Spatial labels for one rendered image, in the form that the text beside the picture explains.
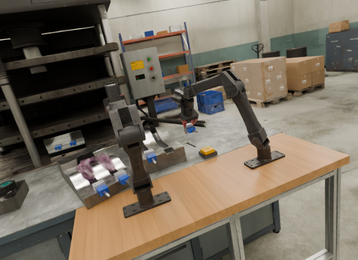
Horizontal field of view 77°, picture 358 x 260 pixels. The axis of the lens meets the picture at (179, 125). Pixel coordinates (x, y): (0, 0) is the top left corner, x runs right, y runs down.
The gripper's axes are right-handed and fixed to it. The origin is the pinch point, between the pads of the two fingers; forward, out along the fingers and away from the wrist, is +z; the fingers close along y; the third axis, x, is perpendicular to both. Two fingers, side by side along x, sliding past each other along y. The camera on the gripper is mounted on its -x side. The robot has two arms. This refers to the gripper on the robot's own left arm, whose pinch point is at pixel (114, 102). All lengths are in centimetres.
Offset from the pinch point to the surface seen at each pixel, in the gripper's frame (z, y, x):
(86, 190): -17.6, 23.7, 34.5
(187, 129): -0.6, -36.5, 26.1
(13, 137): 65, 72, 15
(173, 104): 360, -137, 77
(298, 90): 267, -397, 102
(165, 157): -12.0, -17.2, 33.7
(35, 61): 68, 42, -33
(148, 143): 9.7, -13.1, 30.6
